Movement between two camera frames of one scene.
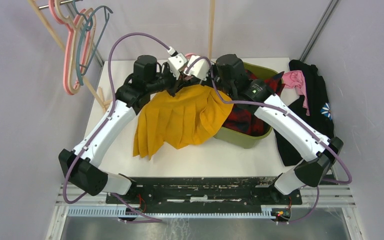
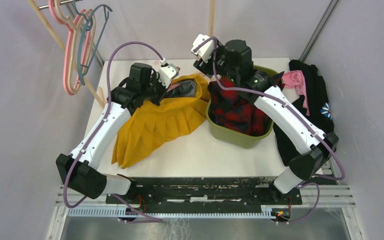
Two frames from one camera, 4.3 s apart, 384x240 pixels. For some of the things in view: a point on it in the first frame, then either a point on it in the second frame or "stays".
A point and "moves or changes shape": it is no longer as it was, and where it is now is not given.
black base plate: x=152 y=194 stays
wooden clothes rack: x=102 y=96 stays
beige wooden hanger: x=72 y=27 stays
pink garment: x=296 y=79 stays
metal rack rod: x=47 y=6 stays
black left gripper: x=177 y=84 -> x=163 y=90
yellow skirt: x=189 y=116 moves or changes shape
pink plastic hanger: x=52 y=6 stays
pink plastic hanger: x=187 y=56 moves or changes shape
